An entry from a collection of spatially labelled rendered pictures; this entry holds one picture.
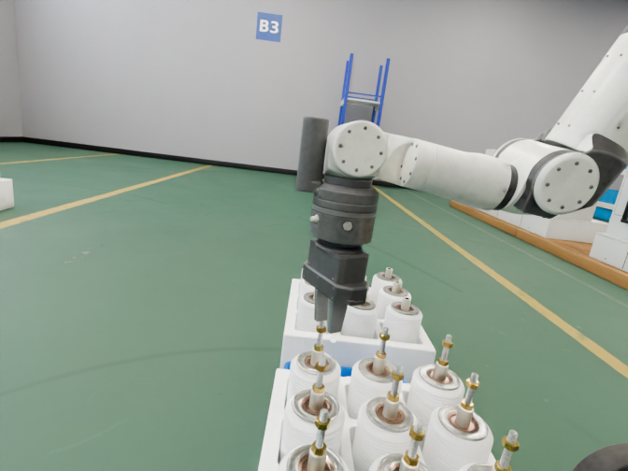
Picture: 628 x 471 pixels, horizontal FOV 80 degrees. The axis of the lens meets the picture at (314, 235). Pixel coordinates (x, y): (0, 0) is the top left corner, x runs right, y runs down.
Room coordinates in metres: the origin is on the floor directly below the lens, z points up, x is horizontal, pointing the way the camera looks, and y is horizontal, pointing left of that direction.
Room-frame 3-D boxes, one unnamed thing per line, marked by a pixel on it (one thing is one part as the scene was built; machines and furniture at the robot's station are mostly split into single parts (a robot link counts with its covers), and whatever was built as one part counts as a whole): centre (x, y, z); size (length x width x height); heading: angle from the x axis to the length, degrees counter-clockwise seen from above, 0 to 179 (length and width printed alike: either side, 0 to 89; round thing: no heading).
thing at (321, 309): (0.53, -0.02, 0.42); 0.03 x 0.02 x 0.06; 122
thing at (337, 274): (0.51, -0.03, 0.51); 0.13 x 0.10 x 0.12; 32
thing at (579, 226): (4.02, -2.22, 0.45); 1.61 x 0.57 x 0.74; 3
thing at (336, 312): (0.49, -0.05, 0.42); 0.03 x 0.02 x 0.06; 122
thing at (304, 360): (0.63, -0.03, 0.25); 0.08 x 0.08 x 0.01
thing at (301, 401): (0.51, -0.04, 0.25); 0.08 x 0.08 x 0.01
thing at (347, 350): (1.05, -0.14, 0.09); 0.39 x 0.39 x 0.18; 2
